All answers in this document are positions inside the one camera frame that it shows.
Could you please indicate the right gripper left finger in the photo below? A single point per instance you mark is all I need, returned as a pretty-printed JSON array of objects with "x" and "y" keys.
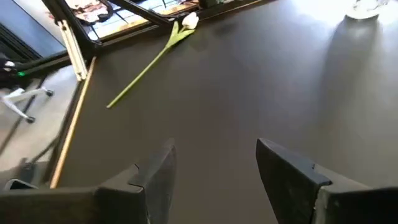
[{"x": 93, "y": 205}]

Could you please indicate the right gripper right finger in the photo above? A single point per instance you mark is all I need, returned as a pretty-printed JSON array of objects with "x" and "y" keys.
[{"x": 311, "y": 199}]

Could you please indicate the white artificial tulip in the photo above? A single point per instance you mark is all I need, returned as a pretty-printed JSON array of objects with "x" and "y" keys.
[{"x": 175, "y": 37}]

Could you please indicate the clear glass vase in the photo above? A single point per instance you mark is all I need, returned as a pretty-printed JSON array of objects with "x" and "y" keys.
[{"x": 367, "y": 9}]

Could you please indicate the white office chair base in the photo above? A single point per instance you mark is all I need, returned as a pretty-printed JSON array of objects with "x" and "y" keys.
[{"x": 18, "y": 95}]

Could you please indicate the silver metal bracket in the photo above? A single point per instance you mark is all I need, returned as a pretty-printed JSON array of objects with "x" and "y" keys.
[{"x": 73, "y": 51}]

